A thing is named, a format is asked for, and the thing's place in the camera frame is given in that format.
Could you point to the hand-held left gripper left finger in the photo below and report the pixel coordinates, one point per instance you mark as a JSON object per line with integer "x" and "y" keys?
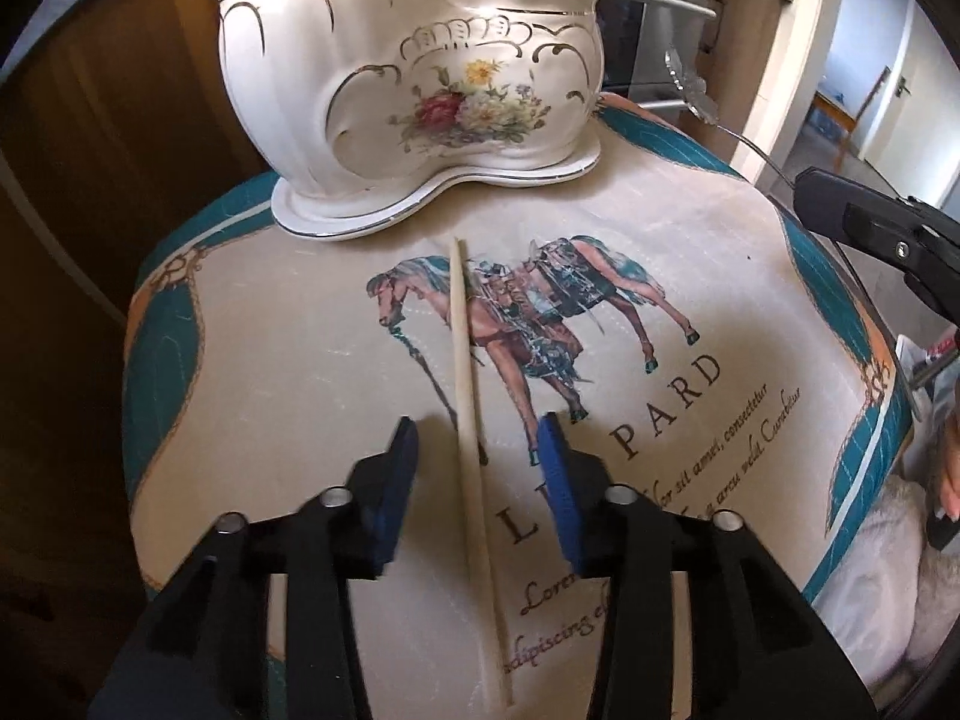
{"x": 397, "y": 499}

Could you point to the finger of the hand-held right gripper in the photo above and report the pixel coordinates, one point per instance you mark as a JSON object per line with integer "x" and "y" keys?
{"x": 840, "y": 206}

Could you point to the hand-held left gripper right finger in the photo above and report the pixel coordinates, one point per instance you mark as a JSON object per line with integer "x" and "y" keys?
{"x": 559, "y": 499}

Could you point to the wooden chopstick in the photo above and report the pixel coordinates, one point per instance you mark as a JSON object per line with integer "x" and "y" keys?
{"x": 472, "y": 465}

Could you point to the silver fork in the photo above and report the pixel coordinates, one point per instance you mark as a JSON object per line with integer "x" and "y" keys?
{"x": 694, "y": 90}

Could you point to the white floral ceramic shoe vase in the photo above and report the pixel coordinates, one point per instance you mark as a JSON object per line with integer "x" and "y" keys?
{"x": 337, "y": 52}

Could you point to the person's right hand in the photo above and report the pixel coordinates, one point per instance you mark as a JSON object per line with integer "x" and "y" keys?
{"x": 949, "y": 465}

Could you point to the white door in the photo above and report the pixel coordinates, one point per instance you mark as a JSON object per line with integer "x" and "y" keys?
{"x": 922, "y": 90}

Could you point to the horse printed teal mat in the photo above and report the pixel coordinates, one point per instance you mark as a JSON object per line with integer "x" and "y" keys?
{"x": 300, "y": 390}

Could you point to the black oven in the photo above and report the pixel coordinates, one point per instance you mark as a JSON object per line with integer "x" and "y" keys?
{"x": 622, "y": 37}

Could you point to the white fluffy cloth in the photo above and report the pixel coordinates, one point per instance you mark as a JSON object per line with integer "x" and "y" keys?
{"x": 877, "y": 577}

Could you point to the wooden cabinet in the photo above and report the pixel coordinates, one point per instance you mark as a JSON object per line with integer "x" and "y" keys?
{"x": 112, "y": 165}

